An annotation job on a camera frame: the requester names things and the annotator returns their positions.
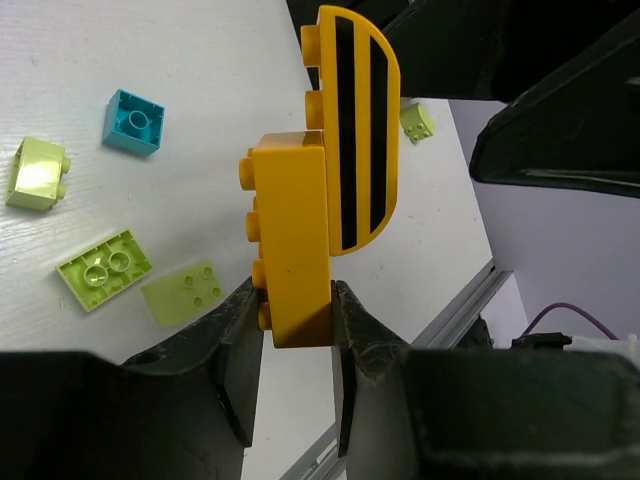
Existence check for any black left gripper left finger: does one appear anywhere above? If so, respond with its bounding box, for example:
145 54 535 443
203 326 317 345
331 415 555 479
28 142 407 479
1 281 263 479

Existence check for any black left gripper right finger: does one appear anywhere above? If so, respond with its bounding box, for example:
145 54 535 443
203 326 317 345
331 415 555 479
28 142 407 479
332 281 639 479

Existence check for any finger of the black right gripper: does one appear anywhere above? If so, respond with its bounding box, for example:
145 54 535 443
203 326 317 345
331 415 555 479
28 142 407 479
469 11 639 197
288 1 639 103

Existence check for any yellow striped lego assembly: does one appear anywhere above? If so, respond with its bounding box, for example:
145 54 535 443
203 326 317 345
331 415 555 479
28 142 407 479
239 5 401 348

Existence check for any lime lego brick near container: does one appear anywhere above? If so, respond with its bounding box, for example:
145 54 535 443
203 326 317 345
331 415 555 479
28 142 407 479
400 103 435 144

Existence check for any lime lego brick with studs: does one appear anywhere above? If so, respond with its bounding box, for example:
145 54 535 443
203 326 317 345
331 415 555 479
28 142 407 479
141 260 225 329

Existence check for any lime lego brick upside down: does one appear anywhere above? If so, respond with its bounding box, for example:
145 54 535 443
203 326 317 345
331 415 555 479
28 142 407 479
56 229 152 313

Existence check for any small lime lego brick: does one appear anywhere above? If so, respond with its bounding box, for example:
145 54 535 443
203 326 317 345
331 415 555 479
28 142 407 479
5 137 71 212

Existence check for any teal square lego brick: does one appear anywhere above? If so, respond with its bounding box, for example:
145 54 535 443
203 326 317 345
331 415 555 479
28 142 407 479
102 89 165 157

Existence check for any aluminium table rail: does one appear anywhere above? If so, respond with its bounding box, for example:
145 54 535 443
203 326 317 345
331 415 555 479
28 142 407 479
281 261 513 480

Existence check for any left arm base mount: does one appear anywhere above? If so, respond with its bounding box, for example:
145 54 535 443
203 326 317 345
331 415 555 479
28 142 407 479
469 315 494 349

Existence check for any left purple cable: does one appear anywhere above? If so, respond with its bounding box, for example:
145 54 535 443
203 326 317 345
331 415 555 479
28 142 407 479
521 301 621 343

